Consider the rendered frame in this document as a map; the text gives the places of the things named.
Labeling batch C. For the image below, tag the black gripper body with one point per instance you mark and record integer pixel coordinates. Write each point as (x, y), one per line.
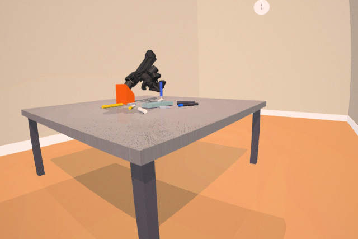
(147, 83)

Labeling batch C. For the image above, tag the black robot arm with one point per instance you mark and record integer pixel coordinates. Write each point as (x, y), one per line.
(144, 70)

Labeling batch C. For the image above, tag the keyboard with white letter keys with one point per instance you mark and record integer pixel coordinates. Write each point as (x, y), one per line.
(151, 105)

